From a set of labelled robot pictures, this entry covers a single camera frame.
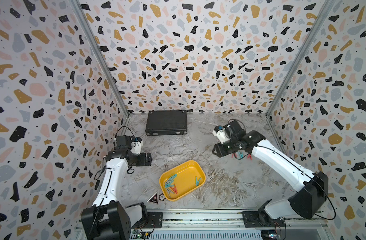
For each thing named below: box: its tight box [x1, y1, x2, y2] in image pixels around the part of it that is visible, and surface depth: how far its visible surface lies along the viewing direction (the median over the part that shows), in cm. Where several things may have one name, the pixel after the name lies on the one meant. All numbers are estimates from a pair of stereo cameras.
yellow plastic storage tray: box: [159, 160, 206, 202], surface depth 87 cm
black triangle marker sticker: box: [146, 192, 160, 205], surface depth 82 cm
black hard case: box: [145, 109, 188, 136], surface depth 113 cm
